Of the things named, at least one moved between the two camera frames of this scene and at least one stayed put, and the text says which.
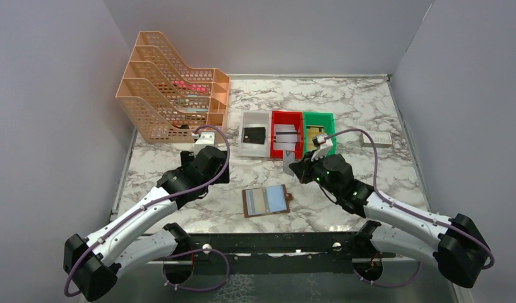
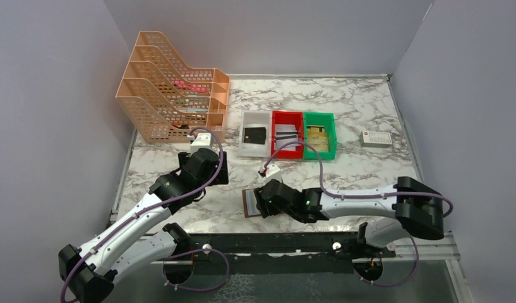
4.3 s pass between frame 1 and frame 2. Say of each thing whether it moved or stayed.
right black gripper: moved
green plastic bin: stayed
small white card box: stayed
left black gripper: stayed
